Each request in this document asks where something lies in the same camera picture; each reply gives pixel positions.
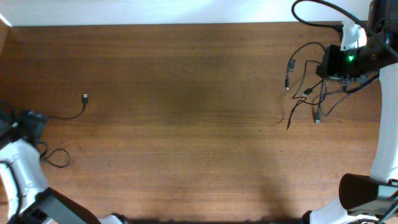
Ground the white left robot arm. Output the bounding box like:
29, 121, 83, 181
1, 109, 129, 224

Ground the black cable with loop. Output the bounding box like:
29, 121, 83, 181
37, 141, 72, 169

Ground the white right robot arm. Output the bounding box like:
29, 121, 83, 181
301, 1, 397, 223

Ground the black cable bundle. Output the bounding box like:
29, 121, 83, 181
284, 41, 352, 131

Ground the long black usb cable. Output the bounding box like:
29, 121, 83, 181
45, 93, 90, 121

